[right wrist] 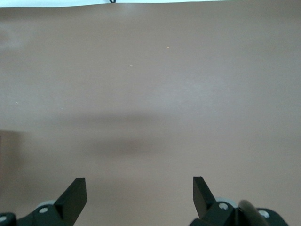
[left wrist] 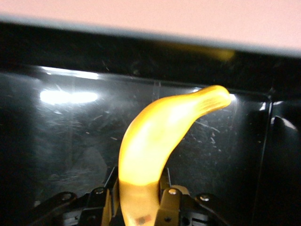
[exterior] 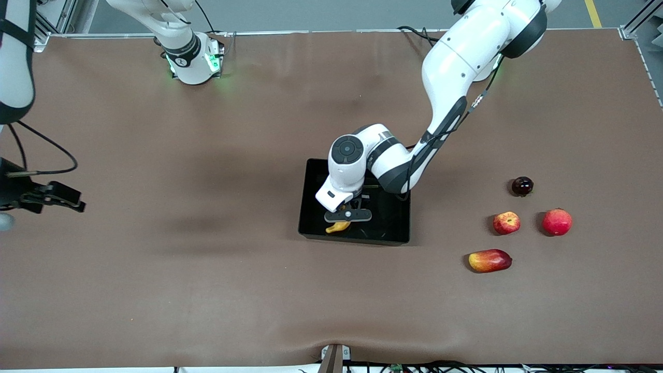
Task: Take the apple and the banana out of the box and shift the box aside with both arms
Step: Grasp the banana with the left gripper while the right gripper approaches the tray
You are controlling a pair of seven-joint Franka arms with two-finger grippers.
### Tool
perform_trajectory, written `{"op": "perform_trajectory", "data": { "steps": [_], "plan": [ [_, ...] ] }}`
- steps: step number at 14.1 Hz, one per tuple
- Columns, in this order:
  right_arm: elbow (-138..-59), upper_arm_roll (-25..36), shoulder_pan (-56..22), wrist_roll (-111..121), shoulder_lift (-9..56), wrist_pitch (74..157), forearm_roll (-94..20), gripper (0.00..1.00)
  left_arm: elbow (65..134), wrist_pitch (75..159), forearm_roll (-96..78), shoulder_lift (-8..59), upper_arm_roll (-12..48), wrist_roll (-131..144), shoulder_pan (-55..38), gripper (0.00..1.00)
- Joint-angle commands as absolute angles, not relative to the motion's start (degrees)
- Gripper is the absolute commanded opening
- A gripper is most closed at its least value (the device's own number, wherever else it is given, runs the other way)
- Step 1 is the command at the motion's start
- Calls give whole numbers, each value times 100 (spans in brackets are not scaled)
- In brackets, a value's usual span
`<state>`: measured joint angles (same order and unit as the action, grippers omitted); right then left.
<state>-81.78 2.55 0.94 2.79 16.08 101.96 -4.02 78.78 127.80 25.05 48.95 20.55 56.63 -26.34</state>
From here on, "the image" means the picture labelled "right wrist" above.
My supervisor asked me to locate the brown table mat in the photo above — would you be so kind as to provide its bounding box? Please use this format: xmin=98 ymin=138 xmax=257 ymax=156
xmin=0 ymin=1 xmax=301 ymax=226

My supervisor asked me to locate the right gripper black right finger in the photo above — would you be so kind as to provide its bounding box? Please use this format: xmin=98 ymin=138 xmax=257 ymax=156
xmin=189 ymin=176 xmax=243 ymax=226

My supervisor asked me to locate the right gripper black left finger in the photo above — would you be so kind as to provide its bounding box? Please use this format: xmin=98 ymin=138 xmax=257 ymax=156
xmin=17 ymin=178 xmax=87 ymax=226

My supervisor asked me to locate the thick black wrist camera cable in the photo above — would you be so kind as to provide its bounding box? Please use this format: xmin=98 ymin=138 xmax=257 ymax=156
xmin=238 ymin=200 xmax=267 ymax=226

